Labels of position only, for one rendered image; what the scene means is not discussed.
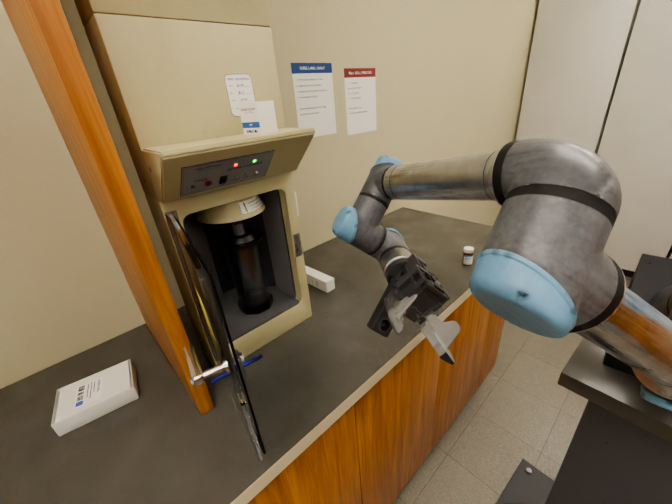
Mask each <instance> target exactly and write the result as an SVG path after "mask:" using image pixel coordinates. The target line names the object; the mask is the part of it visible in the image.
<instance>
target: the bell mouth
mask: <svg viewBox="0 0 672 504"><path fill-rule="evenodd" d="M264 209H265V205H264V203H263V202H262V201H261V199H260V198H259V196H258V195H255V196H251V197H248V198H244V199H241V200H237V201H234V202H230V203H227V204H223V205H219V206H216V207H212V208H209V209H205V210H202V211H198V212H197V217H196V219H197V221H199V222H201V223H205V224H225V223H232V222H237V221H241V220H245V219H248V218H251V217H254V216H256V215H258V214H260V213H261V212H262V211H263V210H264Z"/></svg>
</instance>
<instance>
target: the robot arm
mask: <svg viewBox="0 0 672 504"><path fill-rule="evenodd" d="M392 200H473V201H496V202H497V203H498V204H499V205H501V206H502V207H501V209H500V211H499V213H498V216H497V218H496V220H495V222H494V224H493V227H492V229H491V231H490V233H489V235H488V238H487V240H486V242H485V244H484V246H483V249H482V251H481V252H480V253H479V254H478V256H477V258H476V260H475V267H474V270H473V272H472V275H471V277H470V281H469V287H470V291H471V293H472V294H473V296H474V297H475V298H476V300H477V301H478V302H479V303H481V304H482V305H483V306H484V307H486V308H487V309H488V310H490V311H491V312H493V313H494V314H496V315H497V316H499V317H501V318H504V319H506V320H507V321H508V322H510V323H512V324H514V325H516V326H518V327H520V328H522V329H524V330H527V331H529V332H532V333H534V334H537V335H540V336H544V337H548V338H562V337H564V336H566V335H567V334H568V333H577V334H578V335H580V336H581V337H583V338H585V339H586V340H588V341H590V342H591V343H593V344H594V345H596V346H598V347H599V348H601V349H603V350H604V351H606V352H607V353H609V354H611V355H612V356H614V357H615V358H617V359H619V360H620V361H622V362H624V363H625V364H627V365H629V366H630V367H632V369H633V372H634V374H635V375H636V377H637V378H638V380H639V381H640V382H641V383H642V384H641V386H640V388H641V391H640V395H641V397H642V398H643V399H644V400H646V401H648V402H650V403H652V404H655V405H657V406H659V407H662V408H664V409H667V410H669V411H671V412H672V286H669V287H666V288H664V289H662V290H660V291H659V292H657V293H656V294H655V295H654V296H653V297H652V298H651V299H650V300H649V302H648V303H647V302H646V301H645V300H643V299H642V298H641V297H639V296H638V295H637V294H635V293H634V292H633V291H631V290H630V289H629V288H627V287H626V281H625V276H624V273H623V271H622V269H621V268H620V266H619V265H618V264H617V263H616V262H615V261H614V260H613V259H611V258H610V257H609V256H608V255H606V254H605V253H604V252H603V250H604V248H605V245H606V243H607V240H608V238H609V235H610V233H611V231H612V228H613V226H614V224H615V221H616V219H617V216H618V214H619V211H620V207H621V204H622V193H621V188H620V183H619V180H618V178H617V176H616V174H615V172H614V171H613V169H612V168H611V167H610V166H609V165H608V164H607V163H606V162H605V161H604V160H603V159H602V158H601V157H600V156H599V155H597V154H596V153H594V152H592V151H591V150H589V149H587V148H584V147H582V146H580V145H577V144H575V143H572V142H568V141H563V140H558V139H550V138H530V139H523V140H518V141H511V142H508V143H506V144H504V145H503V146H502V147H501V148H500V149H499V150H498V151H492V152H485V153H478V154H470V155H463V156H456V157H449V158H442V159H435V160H427V161H420V162H413V163H406V164H403V163H402V162H401V161H400V160H398V159H397V158H395V157H392V156H390V157H389V156H387V155H384V156H380V157H379V158H378V159H377V160H376V162H375V164H374V166H373V167H372V168H371V170H370V172H369V175H368V177H367V179H366V181H365V183H364V185H363V187H362V189H361V191H360V193H359V195H358V197H357V199H356V201H355V203H354V205H353V207H350V206H344V207H343V208H342V209H341V210H340V211H339V213H338V215H337V216H336V217H335V219H334V222H333V225H332V232H333V233H334V235H336V236H337V237H339V238H340V239H342V240H343V241H345V242H346V243H347V244H350V245H352V246H354V247H356V248H358V249H359V250H361V251H363V252H365V253H366V254H368V255H370V256H371V257H373V258H375V259H377V260H378V261H379V263H380V266H381V269H382V271H383V274H384V277H385V279H386V280H387V282H388V286H387V288H386V290H385V292H384V293H383V295H382V297H381V299H380V301H379V303H378V305H377V307H376V309H375V310H374V312H373V314H372V316H371V318H370V320H369V322H368V324H367V327H368V328H370V329H371V330H373V331H375V332H377V333H378V334H380V335H382V336H384V337H388V336H389V334H390V332H391V330H392V328H393V329H394V331H395V332H397V333H399V334H400V333H401V332H402V330H403V323H402V321H403V320H404V318H403V316H405V317H406V318H408V319H409V320H411V321H413V322H414V323H415V322H416V321H417V320H418V322H419V324H421V325H420V330H421V331H422V333H423V334H424V335H425V336H426V337H427V339H428V340H429V341H430V343H431V345H432V347H433V348H434V349H435V350H436V352H437V353H438V355H439V357H440V359H442V360H444V361H446V362H447V363H449V364H451V365H453V364H455V361H454V359H453V356H452V354H451V352H450V351H449V346H450V345H451V343H452V342H453V340H454V339H455V338H456V336H457V335H458V333H459V332H460V325H459V324H458V323H457V322H456V321H448V322H442V321H441V320H440V319H439V318H438V317H437V316H436V315H433V314H431V315H429V316H428V315H427V314H429V313H430V312H431V311H433V312H436V311H437V310H438V309H440V308H441V307H442V306H443V304H444V303H446V302H447V301H448V300H449V299H450V297H449V295H448V294H447V292H446V291H445V289H444V287H443V286H442V284H441V282H440V281H438V280H437V279H438V277H437V276H436V275H435V274H433V273H431V272H430V273H431V274H430V273H429V272H428V271H427V270H426V268H425V266H426V265H427V264H426V263H425V261H423V260H422V259H420V258H419V257H418V256H417V255H415V254H414V253H412V254H411V252H410V250H409V248H408V247H407V245H406V243H405V240H404V238H403V237H402V235H401V234H400V233H399V232H398V231H397V230H395V229H393V228H385V227H383V226H382V225H380V222H381V220H382V218H383V216H384V214H385V212H386V210H387V209H388V206H389V204H390V203H391V201H392ZM432 274H433V275H435V277H436V278H434V276H433V275H432Z"/></svg>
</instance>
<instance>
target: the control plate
mask: <svg viewBox="0 0 672 504"><path fill-rule="evenodd" d="M274 152H275V150H272V151H266V152H261V153H256V154H251V155H246V156H240V157H235V158H230V159H225V160H220V161H214V162H209V163H204V164H199V165H194V166H189V167H183V168H181V190H180V197H182V196H186V195H190V194H195V193H199V192H203V191H207V190H211V189H215V188H219V187H223V186H227V185H231V184H235V183H239V182H243V181H247V180H251V179H255V178H259V177H264V176H266V173H267V170H268V168H269V165H270V163H271V160H272V157H273V155H274ZM254 159H257V161H256V162H255V163H253V162H252V161H253V160H254ZM235 163H238V165H237V166H236V167H234V166H233V164H235ZM256 170H258V173H254V172H255V171H256ZM246 172H248V176H246V175H244V174H245V173H246ZM226 175H228V177H227V181H226V183H222V184H219V181H220V177H221V176H226ZM235 175H238V178H234V176H235ZM207 181H211V182H212V184H211V185H210V186H205V182H207ZM192 185H195V186H196V187H195V188H193V189H191V188H190V186H192Z"/></svg>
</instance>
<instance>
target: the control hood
mask: <svg viewBox="0 0 672 504"><path fill-rule="evenodd" d="M314 134H315V129H314V128H280V129H278V132H273V133H268V134H263V135H244V134H239V135H232V136H225V137H218V138H211V139H204V140H197V141H191V142H184V143H177V144H170V145H163V146H156V147H150V148H143V150H141V151H142V154H143V157H144V160H145V162H146V165H147V168H148V171H149V174H150V177H151V180H152V183H153V185H154V188H155V191H156V194H157V197H158V200H159V201H160V202H162V203H167V202H171V201H175V200H179V199H183V198H187V197H191V196H195V195H199V194H203V193H207V192H211V191H215V190H219V189H223V188H227V187H231V186H235V185H239V184H243V183H247V182H251V181H255V180H259V179H263V178H267V177H271V176H275V175H279V174H283V173H287V172H291V171H295V170H297V168H298V166H299V164H300V162H301V160H302V158H303V156H304V154H305V152H306V150H307V148H308V146H309V144H310V142H311V140H312V138H313V136H314ZM272 150H275V152H274V155H273V157H272V160H271V163H270V165H269V168H268V170H267V173H266V176H264V177H259V178H255V179H251V180H247V181H243V182H239V183H235V184H231V185H227V186H223V187H219V188H215V189H211V190H207V191H203V192H199V193H195V194H190V195H186V196H182V197H180V190H181V168H183V167H189V166H194V165H199V164H204V163H209V162H214V161H220V160H225V159H230V158H235V157H240V156H246V155H251V154H256V153H261V152H266V151H272Z"/></svg>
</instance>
